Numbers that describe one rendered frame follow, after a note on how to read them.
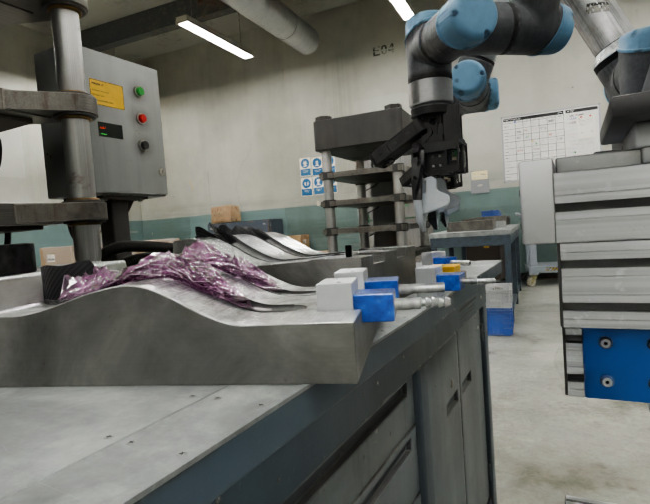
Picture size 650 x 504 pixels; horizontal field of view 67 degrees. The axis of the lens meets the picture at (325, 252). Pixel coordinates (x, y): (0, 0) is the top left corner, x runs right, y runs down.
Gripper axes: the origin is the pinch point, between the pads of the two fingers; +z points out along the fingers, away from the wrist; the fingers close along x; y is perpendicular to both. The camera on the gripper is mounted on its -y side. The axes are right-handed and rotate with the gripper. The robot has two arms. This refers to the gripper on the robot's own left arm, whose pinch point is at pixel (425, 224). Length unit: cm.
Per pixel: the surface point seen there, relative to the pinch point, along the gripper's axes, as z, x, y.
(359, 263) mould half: 4.6, -19.5, -4.7
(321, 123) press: -99, 361, -206
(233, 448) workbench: 13, -59, 2
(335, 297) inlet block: 5.6, -42.6, 2.8
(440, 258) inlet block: 9.4, 34.0, -6.6
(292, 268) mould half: 5.2, -19.5, -16.4
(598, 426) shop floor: 94, 147, 28
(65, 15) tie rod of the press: -53, -9, -79
